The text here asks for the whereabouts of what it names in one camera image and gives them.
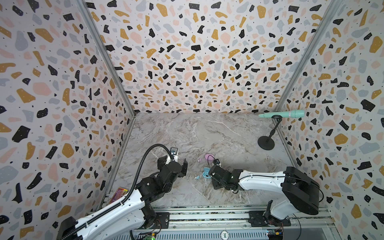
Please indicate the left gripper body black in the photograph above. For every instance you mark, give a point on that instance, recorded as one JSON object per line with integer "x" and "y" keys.
{"x": 163, "y": 163}

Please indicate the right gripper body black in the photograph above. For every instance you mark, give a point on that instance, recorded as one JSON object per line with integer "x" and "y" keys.
{"x": 214, "y": 172}

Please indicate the blue earbud charging case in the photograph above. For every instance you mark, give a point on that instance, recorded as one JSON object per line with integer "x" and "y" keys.
{"x": 206, "y": 173}

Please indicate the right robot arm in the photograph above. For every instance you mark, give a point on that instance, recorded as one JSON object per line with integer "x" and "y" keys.
{"x": 299, "y": 192}

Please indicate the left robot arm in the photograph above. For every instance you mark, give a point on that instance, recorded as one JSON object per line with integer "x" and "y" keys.
{"x": 130, "y": 212}

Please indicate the pink earbud charging case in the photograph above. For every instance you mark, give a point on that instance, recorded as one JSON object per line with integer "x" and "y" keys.
{"x": 209, "y": 157}

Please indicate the mint green microphone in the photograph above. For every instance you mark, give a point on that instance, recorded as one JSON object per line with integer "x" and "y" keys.
{"x": 289, "y": 114}

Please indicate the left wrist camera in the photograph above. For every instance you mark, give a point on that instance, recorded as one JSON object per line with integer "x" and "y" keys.
{"x": 174, "y": 152}

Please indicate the colourful packet at wall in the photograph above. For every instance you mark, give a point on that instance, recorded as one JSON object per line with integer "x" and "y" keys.
{"x": 120, "y": 192}

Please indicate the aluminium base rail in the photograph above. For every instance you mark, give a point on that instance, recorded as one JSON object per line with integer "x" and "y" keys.
{"x": 232, "y": 223}

